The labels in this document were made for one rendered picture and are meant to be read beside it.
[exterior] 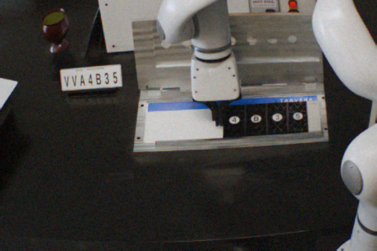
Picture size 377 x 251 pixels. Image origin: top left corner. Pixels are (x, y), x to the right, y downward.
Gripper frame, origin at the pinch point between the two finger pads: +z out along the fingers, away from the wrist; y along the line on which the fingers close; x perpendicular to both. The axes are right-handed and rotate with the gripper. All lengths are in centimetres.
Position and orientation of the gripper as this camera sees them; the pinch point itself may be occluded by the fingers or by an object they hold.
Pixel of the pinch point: (219, 115)
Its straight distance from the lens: 197.8
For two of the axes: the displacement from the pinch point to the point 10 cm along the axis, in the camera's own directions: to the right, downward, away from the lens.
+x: 0.6, -5.2, 8.5
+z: 0.9, 8.5, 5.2
